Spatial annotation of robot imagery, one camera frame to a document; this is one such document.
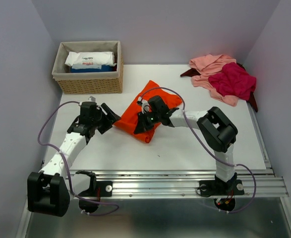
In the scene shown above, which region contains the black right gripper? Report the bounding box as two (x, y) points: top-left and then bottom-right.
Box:
(134, 110), (161, 134)

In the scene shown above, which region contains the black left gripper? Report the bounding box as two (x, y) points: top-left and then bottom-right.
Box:
(92, 103), (121, 134)

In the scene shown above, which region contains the orange t-shirt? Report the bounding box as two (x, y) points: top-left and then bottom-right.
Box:
(113, 79), (183, 144)

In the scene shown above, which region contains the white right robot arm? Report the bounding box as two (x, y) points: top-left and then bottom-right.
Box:
(133, 96), (238, 193)

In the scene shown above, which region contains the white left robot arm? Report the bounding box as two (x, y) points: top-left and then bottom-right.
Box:
(27, 101), (120, 217)

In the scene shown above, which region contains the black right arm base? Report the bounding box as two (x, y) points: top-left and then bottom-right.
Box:
(195, 173), (245, 212)

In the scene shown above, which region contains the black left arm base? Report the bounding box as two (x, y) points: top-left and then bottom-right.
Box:
(74, 170), (113, 202)

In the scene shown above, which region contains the dark maroon t-shirt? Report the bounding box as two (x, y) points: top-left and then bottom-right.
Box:
(180, 62), (258, 112)

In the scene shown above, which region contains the woven wicker basket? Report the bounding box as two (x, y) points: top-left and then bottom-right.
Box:
(52, 41), (123, 94)

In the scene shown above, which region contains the white rolled t-shirt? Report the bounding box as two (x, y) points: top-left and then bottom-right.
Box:
(65, 52), (116, 66)

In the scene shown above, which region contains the blue rolled t-shirt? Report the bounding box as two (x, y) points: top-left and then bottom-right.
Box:
(70, 64), (117, 73)

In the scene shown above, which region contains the light pink t-shirt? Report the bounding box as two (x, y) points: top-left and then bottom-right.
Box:
(189, 54), (238, 107)

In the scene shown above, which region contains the magenta t-shirt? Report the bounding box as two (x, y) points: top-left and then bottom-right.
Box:
(208, 62), (257, 101)

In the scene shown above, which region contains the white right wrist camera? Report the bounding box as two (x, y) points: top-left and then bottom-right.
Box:
(137, 97), (151, 114)

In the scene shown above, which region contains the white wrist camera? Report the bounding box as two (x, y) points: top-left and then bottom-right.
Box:
(137, 97), (151, 114)
(89, 96), (96, 102)

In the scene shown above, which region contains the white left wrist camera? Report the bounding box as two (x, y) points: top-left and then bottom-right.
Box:
(89, 96), (96, 102)

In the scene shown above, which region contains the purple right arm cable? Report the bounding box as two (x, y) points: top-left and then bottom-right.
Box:
(136, 86), (257, 215)

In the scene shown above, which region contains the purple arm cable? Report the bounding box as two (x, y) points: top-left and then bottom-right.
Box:
(136, 86), (257, 215)
(37, 100), (120, 216)

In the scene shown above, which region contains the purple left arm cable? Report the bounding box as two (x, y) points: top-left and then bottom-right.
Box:
(37, 100), (120, 216)

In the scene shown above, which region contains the aluminium mounting rail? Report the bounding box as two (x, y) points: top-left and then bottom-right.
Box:
(26, 169), (290, 199)

